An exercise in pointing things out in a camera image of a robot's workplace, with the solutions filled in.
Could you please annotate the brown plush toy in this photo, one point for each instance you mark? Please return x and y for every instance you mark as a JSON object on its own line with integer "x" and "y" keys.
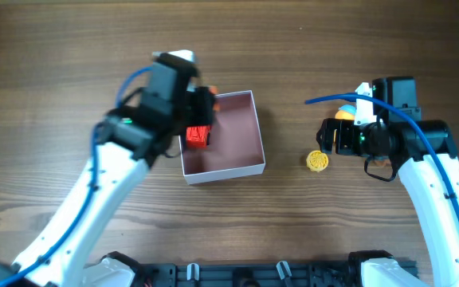
{"x": 381, "y": 161}

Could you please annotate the yellow round spinner toy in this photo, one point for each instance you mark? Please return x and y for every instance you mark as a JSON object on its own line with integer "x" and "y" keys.
{"x": 317, "y": 161}

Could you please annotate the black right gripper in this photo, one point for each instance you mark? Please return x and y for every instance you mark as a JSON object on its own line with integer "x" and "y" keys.
{"x": 343, "y": 136}

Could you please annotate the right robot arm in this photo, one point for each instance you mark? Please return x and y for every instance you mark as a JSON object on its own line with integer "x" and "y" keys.
{"x": 388, "y": 125}

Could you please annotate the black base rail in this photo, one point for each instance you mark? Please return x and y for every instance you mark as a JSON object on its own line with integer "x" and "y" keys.
{"x": 281, "y": 274}

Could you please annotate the yellow duck toy blue hat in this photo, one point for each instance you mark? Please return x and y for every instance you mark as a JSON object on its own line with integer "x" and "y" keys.
{"x": 346, "y": 112}

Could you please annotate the white box pink inside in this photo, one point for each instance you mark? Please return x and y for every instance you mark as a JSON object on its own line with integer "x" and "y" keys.
{"x": 235, "y": 149}

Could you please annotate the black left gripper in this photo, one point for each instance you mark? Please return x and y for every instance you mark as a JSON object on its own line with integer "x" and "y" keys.
{"x": 194, "y": 107}

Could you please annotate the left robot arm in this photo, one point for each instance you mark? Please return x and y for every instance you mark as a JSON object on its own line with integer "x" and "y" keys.
{"x": 124, "y": 147}

